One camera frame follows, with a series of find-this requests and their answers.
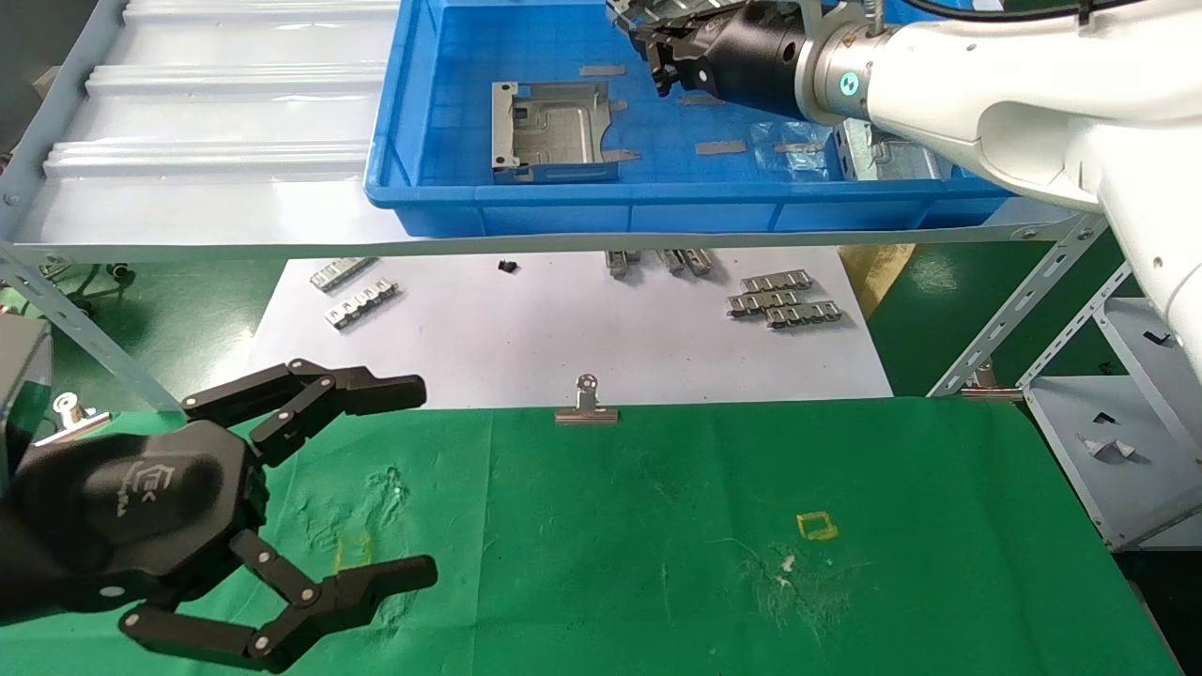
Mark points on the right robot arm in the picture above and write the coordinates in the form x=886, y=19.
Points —
x=986, y=84

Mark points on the folded metal bracket part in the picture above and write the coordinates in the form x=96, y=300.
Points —
x=892, y=161

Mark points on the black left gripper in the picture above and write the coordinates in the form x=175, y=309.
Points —
x=122, y=507

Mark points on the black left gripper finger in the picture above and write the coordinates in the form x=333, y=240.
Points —
x=376, y=391

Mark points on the white angle-iron storage rack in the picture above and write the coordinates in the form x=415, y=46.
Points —
x=1080, y=413

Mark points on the small grey bracket piece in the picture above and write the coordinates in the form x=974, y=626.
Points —
x=1113, y=449

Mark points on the grey metal shelf frame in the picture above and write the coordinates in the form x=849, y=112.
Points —
x=235, y=122

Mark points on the silver binder clip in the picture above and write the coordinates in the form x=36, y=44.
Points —
x=986, y=391
x=70, y=408
x=587, y=414

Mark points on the green table cloth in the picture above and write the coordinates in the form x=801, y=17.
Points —
x=610, y=545

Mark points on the notched metal rail part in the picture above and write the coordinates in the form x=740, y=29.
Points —
x=699, y=263
x=618, y=263
x=762, y=302
x=362, y=304
x=777, y=281
x=804, y=314
x=340, y=273
x=672, y=262

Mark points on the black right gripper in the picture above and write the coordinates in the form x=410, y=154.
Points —
x=718, y=47

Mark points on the clear plastic bag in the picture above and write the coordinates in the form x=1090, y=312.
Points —
x=803, y=163

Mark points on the grey tape strip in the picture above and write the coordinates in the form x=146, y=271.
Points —
x=720, y=146
x=602, y=69
x=798, y=146
x=702, y=99
x=620, y=155

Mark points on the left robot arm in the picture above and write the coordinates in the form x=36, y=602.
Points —
x=9, y=563

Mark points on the flat stamped metal plate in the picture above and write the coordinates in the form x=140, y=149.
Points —
x=549, y=131

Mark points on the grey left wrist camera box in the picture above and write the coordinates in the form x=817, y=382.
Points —
x=19, y=357

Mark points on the large blue plastic bin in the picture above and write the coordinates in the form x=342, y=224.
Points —
x=563, y=211

